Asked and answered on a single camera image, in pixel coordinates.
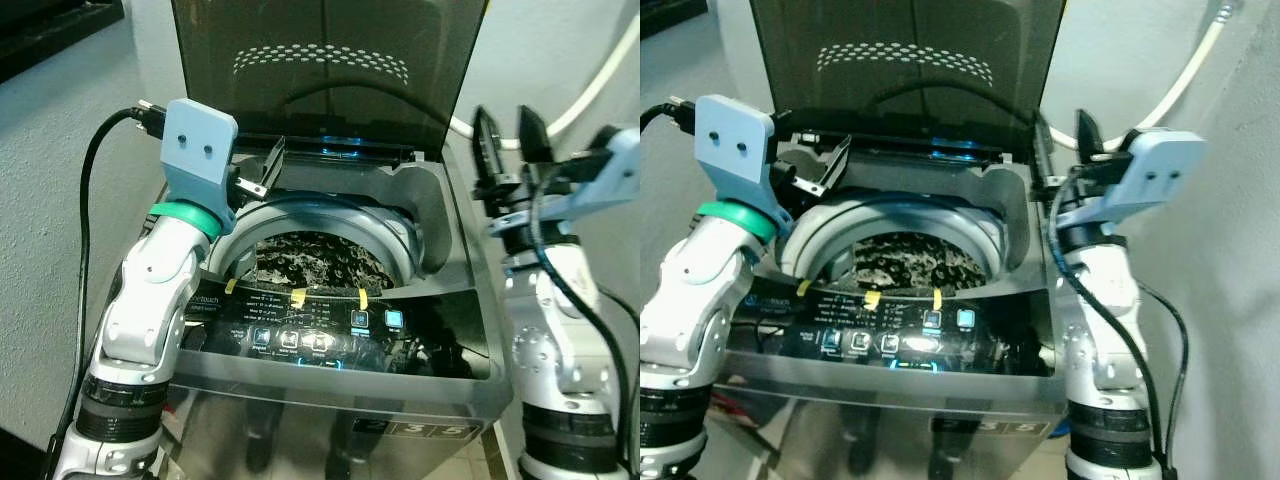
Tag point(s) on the black white patterned laundry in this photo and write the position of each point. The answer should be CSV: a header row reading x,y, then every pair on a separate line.
x,y
320,262
915,262

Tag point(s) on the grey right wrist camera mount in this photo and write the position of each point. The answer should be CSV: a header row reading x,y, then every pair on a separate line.
x,y
605,175
1155,170

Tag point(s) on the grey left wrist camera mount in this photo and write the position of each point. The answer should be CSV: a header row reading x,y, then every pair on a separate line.
x,y
732,140
200,150

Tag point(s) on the grey top-load washing machine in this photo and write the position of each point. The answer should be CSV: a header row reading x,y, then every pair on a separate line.
x,y
400,360
1000,370

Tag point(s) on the dark tinted washer lid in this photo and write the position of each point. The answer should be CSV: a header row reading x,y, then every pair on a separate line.
x,y
330,60
900,60

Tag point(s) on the dark wall frame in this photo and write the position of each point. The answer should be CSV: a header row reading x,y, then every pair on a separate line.
x,y
670,12
50,35

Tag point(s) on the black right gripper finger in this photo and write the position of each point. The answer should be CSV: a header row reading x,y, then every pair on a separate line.
x,y
1042,150
1088,130
532,135
486,150

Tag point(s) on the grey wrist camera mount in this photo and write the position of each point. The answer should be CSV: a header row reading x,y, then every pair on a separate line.
x,y
200,150
605,175
732,140
1155,170

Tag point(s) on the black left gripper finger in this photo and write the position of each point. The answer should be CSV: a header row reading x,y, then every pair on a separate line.
x,y
276,165
835,165

